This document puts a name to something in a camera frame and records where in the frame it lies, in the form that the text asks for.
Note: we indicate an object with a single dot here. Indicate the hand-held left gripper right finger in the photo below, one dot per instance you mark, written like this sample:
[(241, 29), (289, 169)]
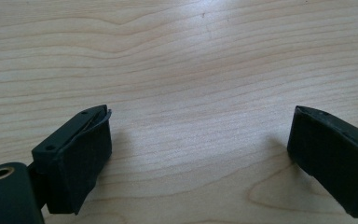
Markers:
[(332, 155)]

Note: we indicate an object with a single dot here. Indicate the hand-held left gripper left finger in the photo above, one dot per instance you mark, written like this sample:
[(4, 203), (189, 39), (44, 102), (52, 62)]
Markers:
[(74, 161)]

